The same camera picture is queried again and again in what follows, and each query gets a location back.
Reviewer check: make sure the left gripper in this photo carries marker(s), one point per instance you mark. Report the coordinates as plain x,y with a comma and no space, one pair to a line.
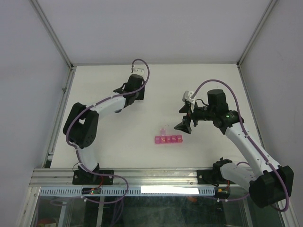
141,96

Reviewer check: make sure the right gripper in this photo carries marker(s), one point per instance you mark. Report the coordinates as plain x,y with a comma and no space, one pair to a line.
184,125

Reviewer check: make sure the pink pill organizer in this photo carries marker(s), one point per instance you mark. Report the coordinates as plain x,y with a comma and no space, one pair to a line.
163,138

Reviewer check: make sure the white blue pill bottle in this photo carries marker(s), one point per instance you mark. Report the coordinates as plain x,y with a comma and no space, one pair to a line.
118,111

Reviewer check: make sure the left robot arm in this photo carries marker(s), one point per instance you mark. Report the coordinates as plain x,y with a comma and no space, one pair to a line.
81,125

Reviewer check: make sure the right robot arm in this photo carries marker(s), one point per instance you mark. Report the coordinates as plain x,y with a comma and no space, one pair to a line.
267,182

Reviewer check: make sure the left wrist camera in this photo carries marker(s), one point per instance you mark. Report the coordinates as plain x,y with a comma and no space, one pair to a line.
138,71

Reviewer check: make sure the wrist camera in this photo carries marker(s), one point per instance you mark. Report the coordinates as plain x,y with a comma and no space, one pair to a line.
138,71
188,97

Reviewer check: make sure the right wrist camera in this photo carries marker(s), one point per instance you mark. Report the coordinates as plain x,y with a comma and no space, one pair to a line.
188,97

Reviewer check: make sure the white slotted cable duct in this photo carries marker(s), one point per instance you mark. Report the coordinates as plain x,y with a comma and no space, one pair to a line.
130,191

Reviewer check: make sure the left aluminium frame post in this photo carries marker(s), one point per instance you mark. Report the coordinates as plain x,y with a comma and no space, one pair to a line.
48,27

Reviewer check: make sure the aluminium frame post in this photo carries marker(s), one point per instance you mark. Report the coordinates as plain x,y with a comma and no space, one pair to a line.
267,12
48,27

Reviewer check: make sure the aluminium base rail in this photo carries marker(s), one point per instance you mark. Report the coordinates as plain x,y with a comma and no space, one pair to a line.
136,177

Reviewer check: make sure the right aluminium frame post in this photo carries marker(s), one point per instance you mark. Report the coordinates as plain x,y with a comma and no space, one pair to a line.
267,12

